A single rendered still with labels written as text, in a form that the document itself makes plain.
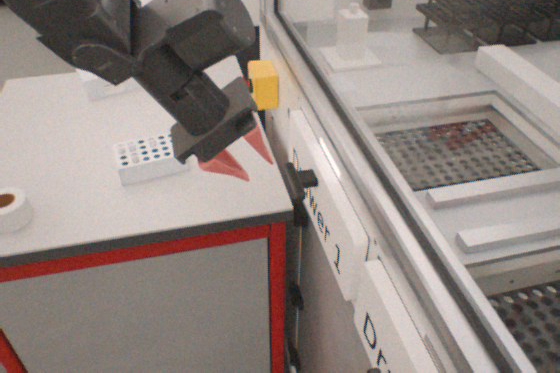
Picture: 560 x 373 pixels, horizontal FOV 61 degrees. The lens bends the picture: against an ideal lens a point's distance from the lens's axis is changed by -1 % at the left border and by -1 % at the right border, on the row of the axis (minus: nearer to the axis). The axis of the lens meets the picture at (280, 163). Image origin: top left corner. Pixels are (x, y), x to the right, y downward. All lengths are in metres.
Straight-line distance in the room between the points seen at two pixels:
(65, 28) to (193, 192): 0.51
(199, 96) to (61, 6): 0.16
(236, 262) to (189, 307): 0.15
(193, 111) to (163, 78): 0.05
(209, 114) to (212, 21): 0.11
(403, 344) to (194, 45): 0.33
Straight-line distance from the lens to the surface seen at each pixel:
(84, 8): 0.40
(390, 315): 0.49
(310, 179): 0.65
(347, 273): 0.60
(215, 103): 0.50
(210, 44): 0.44
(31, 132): 1.13
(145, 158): 0.91
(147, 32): 0.45
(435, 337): 0.45
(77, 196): 0.92
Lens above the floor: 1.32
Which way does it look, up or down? 37 degrees down
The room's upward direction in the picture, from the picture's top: straight up
